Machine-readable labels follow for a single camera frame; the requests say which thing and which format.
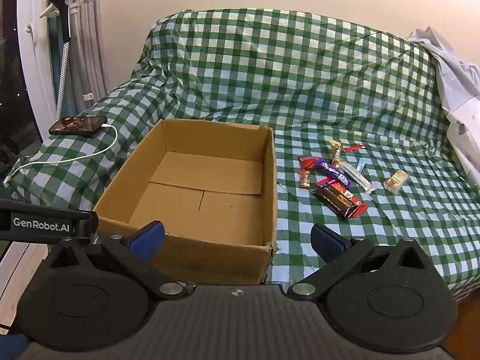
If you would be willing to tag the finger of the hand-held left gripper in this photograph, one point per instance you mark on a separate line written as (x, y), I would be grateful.
(88, 225)

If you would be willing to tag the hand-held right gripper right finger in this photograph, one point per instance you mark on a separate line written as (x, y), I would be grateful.
(326, 242)

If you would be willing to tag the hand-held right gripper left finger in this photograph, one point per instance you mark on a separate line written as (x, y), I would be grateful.
(148, 238)

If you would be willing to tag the dark brown chocolate bar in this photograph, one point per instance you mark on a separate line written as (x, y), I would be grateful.
(333, 200)

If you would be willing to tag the large red snack packet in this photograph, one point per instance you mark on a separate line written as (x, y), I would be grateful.
(325, 182)

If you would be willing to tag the small red yellow candy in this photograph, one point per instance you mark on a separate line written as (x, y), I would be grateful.
(304, 179)

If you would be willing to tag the silver bar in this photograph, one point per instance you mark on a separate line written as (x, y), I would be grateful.
(358, 178)

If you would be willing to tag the purple chocolate bar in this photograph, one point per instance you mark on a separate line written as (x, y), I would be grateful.
(332, 170)

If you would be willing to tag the square red snack packet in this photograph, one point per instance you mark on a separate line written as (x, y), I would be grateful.
(308, 162)

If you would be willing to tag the light blue snack bar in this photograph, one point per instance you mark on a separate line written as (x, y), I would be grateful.
(360, 164)

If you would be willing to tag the gold candy bar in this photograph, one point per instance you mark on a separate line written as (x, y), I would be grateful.
(336, 153)

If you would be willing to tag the brown cardboard box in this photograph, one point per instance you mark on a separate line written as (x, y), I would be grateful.
(210, 172)

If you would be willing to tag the white green peanut packet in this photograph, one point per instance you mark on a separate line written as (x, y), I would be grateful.
(395, 182)

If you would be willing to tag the thin red stick packet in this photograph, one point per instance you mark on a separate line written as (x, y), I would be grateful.
(354, 148)

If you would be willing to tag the black smartphone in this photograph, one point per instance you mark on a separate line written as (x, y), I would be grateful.
(75, 124)

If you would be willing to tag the white curtain clip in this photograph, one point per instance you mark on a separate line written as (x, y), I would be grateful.
(87, 96)

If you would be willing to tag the green checkered blanket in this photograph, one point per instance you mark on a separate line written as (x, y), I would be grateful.
(300, 82)

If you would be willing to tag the white printed cloth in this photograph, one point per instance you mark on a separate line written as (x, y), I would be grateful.
(457, 93)

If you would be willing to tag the black garment steamer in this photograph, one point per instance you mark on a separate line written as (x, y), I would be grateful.
(64, 11)

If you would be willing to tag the white window frame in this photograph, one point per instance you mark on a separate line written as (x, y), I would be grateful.
(33, 63)

